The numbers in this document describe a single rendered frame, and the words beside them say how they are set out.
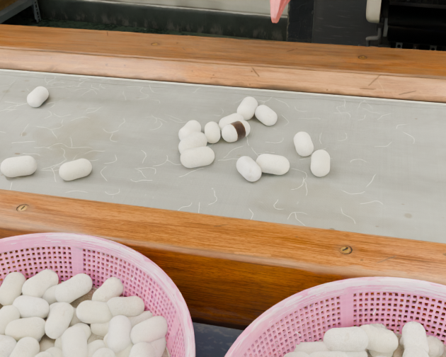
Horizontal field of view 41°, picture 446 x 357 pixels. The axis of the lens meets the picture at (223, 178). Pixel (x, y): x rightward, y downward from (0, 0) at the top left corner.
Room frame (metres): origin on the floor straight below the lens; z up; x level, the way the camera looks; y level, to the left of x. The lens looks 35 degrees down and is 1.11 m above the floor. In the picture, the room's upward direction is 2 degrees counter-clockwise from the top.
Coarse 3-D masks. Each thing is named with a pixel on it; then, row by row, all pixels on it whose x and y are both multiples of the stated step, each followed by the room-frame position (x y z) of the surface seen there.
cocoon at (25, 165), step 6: (24, 156) 0.54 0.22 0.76; (6, 162) 0.53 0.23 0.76; (12, 162) 0.53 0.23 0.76; (18, 162) 0.53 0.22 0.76; (24, 162) 0.53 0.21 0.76; (30, 162) 0.54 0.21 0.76; (36, 162) 0.54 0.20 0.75; (6, 168) 0.53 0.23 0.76; (12, 168) 0.53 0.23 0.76; (18, 168) 0.53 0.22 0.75; (24, 168) 0.53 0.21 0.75; (30, 168) 0.53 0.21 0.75; (36, 168) 0.54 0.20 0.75; (6, 174) 0.53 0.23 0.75; (12, 174) 0.53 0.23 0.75; (18, 174) 0.53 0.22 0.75; (24, 174) 0.53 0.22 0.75
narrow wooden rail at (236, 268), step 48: (0, 192) 0.47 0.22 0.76; (144, 240) 0.39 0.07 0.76; (192, 240) 0.39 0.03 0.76; (240, 240) 0.39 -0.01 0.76; (288, 240) 0.39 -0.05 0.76; (336, 240) 0.38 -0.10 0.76; (384, 240) 0.38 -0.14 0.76; (192, 288) 0.38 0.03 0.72; (240, 288) 0.37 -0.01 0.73; (288, 288) 0.36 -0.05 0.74
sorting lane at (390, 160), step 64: (0, 128) 0.64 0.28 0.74; (64, 128) 0.64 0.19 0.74; (128, 128) 0.63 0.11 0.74; (256, 128) 0.62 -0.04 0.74; (320, 128) 0.61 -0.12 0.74; (384, 128) 0.61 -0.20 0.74; (64, 192) 0.50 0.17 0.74; (128, 192) 0.50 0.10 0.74; (192, 192) 0.49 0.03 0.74; (256, 192) 0.49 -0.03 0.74; (320, 192) 0.49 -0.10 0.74; (384, 192) 0.48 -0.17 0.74
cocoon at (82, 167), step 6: (72, 162) 0.53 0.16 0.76; (78, 162) 0.53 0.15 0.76; (84, 162) 0.53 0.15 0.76; (90, 162) 0.54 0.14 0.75; (60, 168) 0.52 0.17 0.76; (66, 168) 0.52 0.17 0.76; (72, 168) 0.52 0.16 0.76; (78, 168) 0.52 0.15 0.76; (84, 168) 0.53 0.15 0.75; (90, 168) 0.53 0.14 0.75; (60, 174) 0.52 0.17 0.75; (66, 174) 0.52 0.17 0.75; (72, 174) 0.52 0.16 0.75; (78, 174) 0.52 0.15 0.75; (84, 174) 0.52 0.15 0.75; (66, 180) 0.52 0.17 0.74
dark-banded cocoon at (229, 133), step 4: (240, 120) 0.60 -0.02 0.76; (244, 120) 0.61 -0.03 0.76; (244, 124) 0.60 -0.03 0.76; (248, 124) 0.60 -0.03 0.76; (224, 128) 0.59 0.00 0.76; (228, 128) 0.59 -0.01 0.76; (232, 128) 0.59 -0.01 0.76; (248, 128) 0.60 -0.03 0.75; (224, 132) 0.59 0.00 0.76; (228, 132) 0.59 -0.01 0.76; (232, 132) 0.58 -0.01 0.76; (236, 132) 0.59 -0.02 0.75; (248, 132) 0.60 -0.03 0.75; (224, 136) 0.59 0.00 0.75; (228, 136) 0.58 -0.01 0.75; (232, 136) 0.58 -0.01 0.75; (236, 136) 0.59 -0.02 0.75; (228, 140) 0.58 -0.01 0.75; (232, 140) 0.58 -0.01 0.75
